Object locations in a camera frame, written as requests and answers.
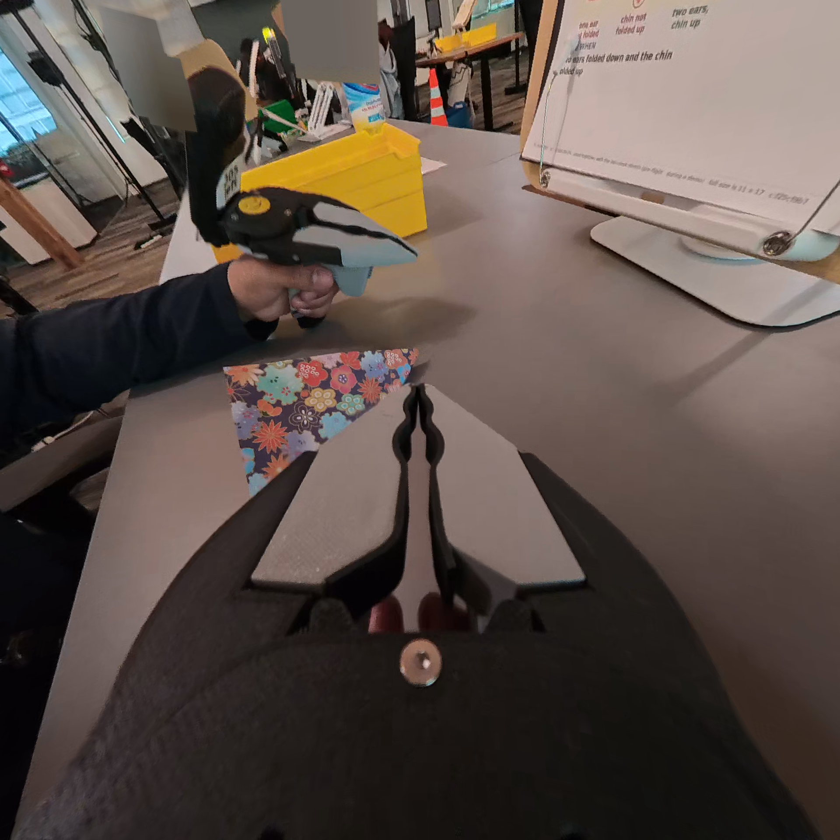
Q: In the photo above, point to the wipes canister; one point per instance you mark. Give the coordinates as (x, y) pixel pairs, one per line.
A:
(364, 105)

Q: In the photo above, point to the floral origami paper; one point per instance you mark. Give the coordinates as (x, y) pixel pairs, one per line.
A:
(308, 400)

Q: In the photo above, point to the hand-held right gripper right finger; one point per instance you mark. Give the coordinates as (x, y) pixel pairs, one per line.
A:
(499, 518)

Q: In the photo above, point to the wooden beam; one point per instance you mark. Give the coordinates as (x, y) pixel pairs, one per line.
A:
(39, 226)

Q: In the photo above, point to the grey chair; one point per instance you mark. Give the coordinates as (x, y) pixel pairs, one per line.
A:
(59, 459)

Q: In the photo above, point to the yellow tray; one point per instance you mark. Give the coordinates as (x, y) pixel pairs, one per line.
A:
(469, 38)

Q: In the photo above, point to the black tripod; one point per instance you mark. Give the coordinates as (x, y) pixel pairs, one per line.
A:
(98, 131)

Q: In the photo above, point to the background desk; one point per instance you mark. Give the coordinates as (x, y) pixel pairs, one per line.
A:
(485, 59)

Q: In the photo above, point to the white instruction sheet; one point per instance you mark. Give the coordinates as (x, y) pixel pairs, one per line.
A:
(695, 105)

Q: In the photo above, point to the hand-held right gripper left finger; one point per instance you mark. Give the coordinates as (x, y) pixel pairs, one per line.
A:
(328, 518)

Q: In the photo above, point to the yellow plastic bin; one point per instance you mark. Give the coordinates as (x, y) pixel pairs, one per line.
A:
(354, 177)

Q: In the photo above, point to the person's left hand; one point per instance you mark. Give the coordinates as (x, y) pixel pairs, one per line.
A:
(262, 289)

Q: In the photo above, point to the white paper sheet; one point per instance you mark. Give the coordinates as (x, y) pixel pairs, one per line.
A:
(432, 165)

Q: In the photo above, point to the orange traffic cone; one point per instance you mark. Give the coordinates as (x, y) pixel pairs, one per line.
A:
(438, 98)

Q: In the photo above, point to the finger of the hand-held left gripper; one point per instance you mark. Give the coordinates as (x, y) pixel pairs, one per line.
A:
(348, 215)
(374, 253)

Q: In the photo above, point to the wooden document stand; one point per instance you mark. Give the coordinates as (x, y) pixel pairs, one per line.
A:
(709, 249)

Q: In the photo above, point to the person's left forearm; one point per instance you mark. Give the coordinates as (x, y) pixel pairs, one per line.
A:
(111, 348)

